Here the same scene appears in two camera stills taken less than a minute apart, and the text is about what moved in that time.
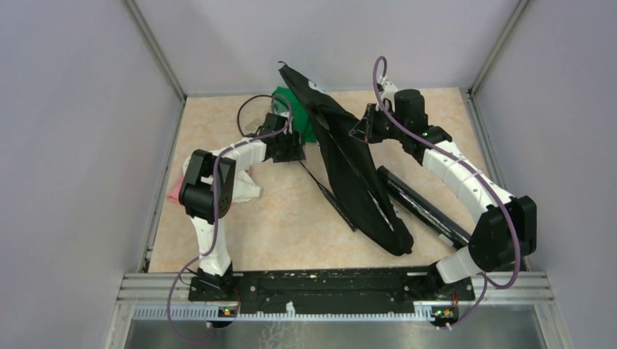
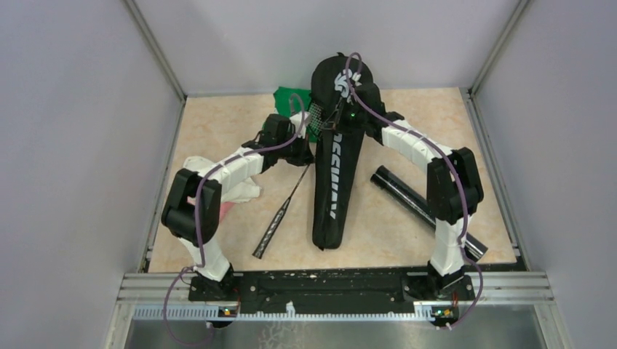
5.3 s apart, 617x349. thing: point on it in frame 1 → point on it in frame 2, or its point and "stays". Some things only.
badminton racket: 251,112 → 316,110
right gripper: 364,130 → 342,107
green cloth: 300,121 stays
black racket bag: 351,149 → 337,87
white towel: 244,187 stays
